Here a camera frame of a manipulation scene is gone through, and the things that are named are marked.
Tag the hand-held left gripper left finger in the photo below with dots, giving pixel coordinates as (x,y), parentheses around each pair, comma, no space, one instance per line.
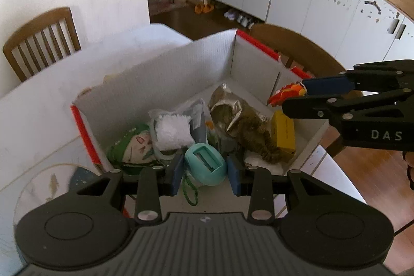
(176,175)

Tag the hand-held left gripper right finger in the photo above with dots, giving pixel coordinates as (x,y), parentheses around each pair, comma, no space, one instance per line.
(233,178)

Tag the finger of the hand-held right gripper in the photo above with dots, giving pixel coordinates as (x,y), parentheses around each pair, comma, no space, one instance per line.
(307,107)
(326,85)

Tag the orange red toy figure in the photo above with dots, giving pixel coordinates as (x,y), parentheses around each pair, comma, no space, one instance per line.
(288,92)

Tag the teal egg-shaped toy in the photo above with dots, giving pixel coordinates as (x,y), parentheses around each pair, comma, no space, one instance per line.
(205,166)

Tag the white soft pouch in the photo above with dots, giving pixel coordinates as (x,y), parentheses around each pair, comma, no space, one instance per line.
(263,164)

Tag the small yellow box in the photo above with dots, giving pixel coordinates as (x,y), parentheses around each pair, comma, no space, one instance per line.
(284,133)

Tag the clear bag white granules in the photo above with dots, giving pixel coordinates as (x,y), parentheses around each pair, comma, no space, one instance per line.
(171,130)

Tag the brown fuzzy toy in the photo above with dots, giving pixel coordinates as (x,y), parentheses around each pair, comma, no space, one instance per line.
(262,141)

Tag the green plush doll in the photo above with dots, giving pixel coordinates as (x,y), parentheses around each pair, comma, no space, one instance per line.
(135,146)

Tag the golden foil bag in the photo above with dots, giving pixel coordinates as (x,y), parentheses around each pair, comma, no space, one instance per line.
(233,111)

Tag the red cardboard box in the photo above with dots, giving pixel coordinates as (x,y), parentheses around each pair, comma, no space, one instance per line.
(161,69)

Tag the wooden round-back chair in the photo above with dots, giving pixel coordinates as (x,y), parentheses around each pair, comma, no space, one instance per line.
(304,46)

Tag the dark blue placemat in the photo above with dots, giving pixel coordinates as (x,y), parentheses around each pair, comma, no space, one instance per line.
(82,175)

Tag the white sneaker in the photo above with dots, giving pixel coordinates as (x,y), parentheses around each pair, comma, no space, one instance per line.
(249,22)
(230,14)
(241,19)

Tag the beige translucent piece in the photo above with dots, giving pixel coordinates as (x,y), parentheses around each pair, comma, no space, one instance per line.
(110,77)

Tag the orange slipper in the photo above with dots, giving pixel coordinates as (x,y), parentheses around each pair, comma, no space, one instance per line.
(207,7)
(198,8)

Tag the pink floor rug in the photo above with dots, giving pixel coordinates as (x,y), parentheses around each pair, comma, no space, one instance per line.
(166,7)

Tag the wooden slatted chair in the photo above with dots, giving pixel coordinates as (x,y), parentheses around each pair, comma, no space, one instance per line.
(35,25)

